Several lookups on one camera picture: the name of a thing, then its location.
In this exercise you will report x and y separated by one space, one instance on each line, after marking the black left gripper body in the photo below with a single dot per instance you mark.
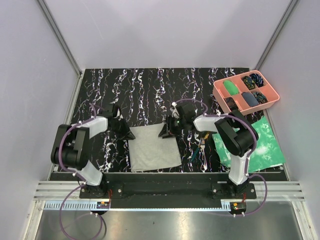
121 128

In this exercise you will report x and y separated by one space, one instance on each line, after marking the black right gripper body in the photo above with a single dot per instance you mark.
176 124

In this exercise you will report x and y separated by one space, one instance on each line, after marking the grey cloth napkin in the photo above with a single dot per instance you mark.
149 152

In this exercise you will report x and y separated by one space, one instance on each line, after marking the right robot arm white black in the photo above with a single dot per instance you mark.
237 134

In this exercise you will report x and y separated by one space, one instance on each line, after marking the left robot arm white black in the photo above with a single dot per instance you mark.
70 148

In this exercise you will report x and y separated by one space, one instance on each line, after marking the silver fork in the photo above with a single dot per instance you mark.
202 147

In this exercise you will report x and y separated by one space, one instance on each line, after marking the dark brown patterned sock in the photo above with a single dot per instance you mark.
231 103

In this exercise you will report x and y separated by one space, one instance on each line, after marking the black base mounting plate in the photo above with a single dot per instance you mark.
168 202

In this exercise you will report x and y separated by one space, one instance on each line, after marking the green rolled sock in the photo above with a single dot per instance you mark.
231 87

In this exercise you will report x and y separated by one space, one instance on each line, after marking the grey blue rolled sock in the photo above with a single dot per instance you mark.
250 99

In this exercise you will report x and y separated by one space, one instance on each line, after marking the pink divided tray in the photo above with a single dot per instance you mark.
220 93

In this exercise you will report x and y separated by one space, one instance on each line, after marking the yellow blue patterned sock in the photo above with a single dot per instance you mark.
249 82

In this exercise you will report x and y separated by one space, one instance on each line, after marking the blue green patterned sock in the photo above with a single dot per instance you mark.
260 97

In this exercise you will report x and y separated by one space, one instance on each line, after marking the dark blue patterned sock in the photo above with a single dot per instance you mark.
258 79

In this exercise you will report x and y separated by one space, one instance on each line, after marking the green white tie-dye cloth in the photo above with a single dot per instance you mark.
267 154

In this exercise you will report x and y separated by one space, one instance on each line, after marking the aluminium front rail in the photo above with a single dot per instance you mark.
255 190

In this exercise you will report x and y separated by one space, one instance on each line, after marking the aluminium frame post left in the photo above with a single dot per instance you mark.
58 35

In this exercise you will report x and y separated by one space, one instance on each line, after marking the aluminium frame post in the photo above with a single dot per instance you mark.
58 35
277 32

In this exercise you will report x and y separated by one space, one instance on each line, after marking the aluminium frame post right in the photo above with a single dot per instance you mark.
277 32

